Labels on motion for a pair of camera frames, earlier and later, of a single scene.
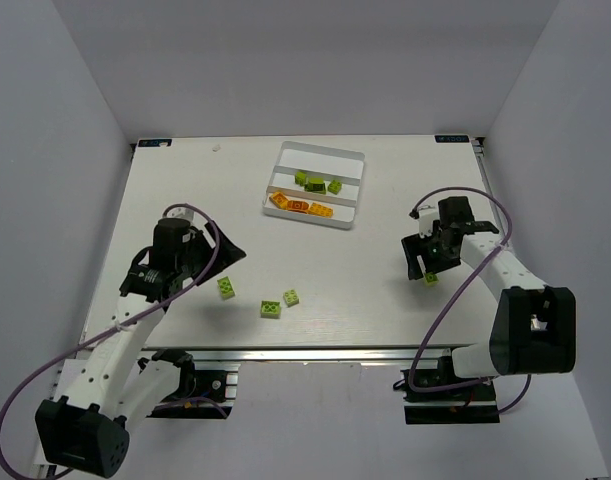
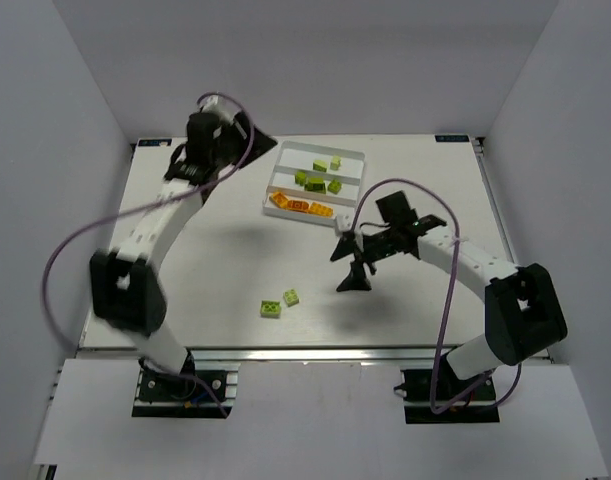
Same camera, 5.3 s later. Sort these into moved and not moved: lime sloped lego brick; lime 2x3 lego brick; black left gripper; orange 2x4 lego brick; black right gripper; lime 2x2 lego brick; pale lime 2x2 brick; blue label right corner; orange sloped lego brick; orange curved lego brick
Moved: lime 2x3 lego brick; black left gripper; black right gripper
Not moved: lime sloped lego brick; orange sloped lego brick; lime 2x2 lego brick; pale lime 2x2 brick; blue label right corner; orange 2x4 lego brick; orange curved lego brick
